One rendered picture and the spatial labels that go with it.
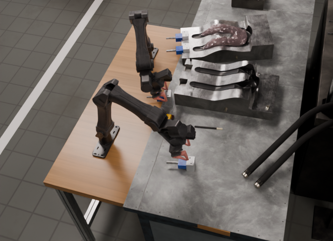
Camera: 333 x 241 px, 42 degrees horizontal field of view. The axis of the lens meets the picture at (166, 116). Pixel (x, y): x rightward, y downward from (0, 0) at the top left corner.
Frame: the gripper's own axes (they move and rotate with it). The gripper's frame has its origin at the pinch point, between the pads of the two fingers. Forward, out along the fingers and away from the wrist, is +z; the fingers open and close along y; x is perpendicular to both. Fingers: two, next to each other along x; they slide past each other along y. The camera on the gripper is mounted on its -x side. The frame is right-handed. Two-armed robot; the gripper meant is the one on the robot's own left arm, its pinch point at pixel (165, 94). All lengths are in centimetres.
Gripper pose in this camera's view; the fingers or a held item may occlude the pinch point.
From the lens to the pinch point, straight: 229.6
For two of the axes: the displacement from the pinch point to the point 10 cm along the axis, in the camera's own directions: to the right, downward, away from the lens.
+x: -8.3, 3.2, 4.6
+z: 5.6, 5.4, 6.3
